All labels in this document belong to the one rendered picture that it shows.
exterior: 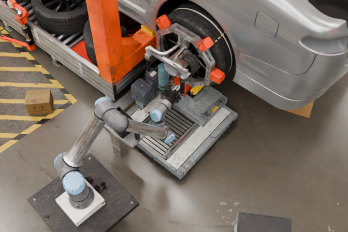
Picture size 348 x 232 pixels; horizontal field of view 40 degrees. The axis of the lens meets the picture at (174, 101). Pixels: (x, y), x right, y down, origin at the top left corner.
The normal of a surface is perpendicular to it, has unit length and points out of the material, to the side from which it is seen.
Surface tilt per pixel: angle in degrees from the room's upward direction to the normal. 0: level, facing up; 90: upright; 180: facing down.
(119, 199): 0
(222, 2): 90
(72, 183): 5
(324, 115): 0
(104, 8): 90
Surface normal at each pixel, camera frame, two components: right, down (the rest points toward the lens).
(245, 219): 0.01, -0.59
